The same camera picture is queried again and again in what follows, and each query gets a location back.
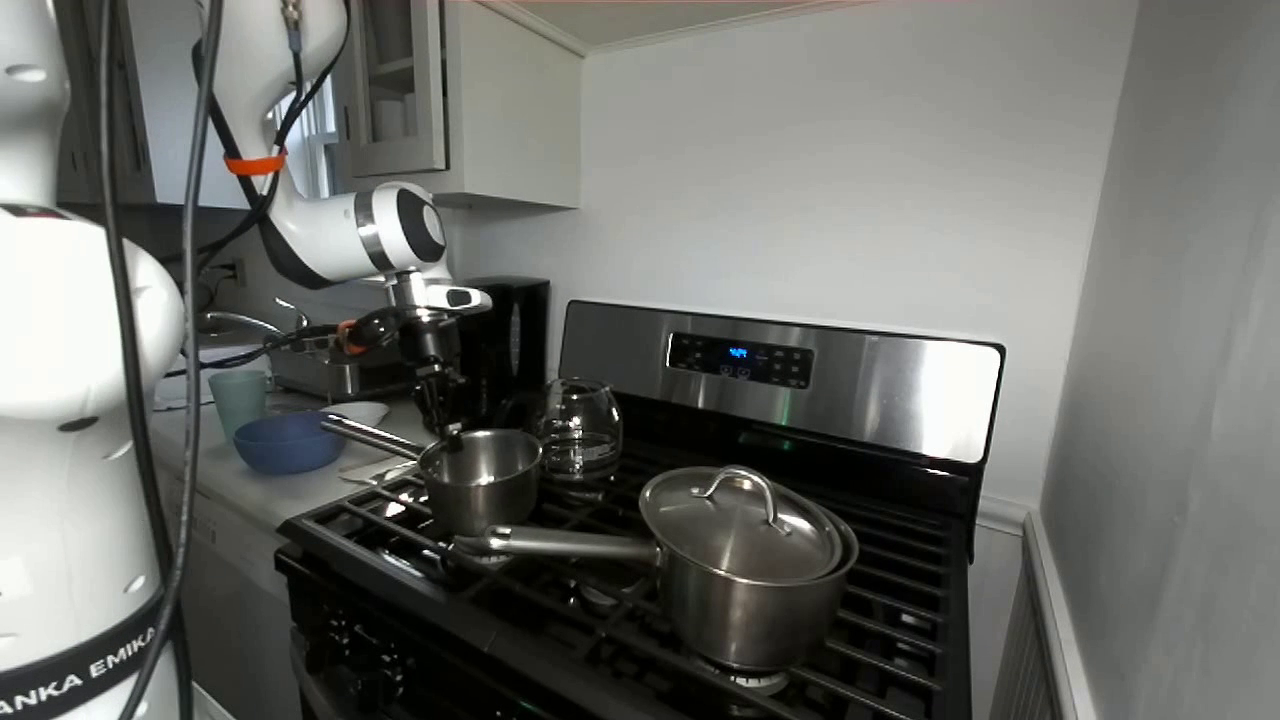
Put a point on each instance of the blue bowl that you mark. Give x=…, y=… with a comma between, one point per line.
x=287, y=446

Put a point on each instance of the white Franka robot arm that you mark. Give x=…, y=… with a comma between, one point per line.
x=67, y=400

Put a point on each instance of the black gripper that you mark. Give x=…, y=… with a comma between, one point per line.
x=431, y=355

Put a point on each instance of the steel pot lid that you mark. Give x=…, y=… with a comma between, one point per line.
x=742, y=527

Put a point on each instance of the white base cabinet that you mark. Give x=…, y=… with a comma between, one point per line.
x=247, y=613

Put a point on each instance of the large steel pot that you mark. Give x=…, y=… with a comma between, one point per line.
x=747, y=622

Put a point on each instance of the glass door wall cabinet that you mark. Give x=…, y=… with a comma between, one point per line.
x=505, y=120

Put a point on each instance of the black coffee maker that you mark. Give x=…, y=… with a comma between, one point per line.
x=514, y=345

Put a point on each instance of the small steel saucepan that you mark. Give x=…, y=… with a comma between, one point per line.
x=484, y=487

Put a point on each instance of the glass coffee carafe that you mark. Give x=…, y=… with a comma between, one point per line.
x=581, y=433

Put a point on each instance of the chrome sink faucet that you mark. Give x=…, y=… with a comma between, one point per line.
x=242, y=320

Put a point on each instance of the pale green cup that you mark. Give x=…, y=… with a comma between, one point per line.
x=237, y=398

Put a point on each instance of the metal dish rack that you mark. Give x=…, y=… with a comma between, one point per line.
x=322, y=373

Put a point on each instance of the black gas stove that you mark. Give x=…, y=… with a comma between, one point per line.
x=881, y=394

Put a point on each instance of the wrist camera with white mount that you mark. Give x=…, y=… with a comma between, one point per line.
x=447, y=293

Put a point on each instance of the plain white wall cabinet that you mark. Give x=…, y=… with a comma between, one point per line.
x=144, y=106

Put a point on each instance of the white baseboard trim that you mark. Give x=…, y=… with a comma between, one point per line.
x=1054, y=613

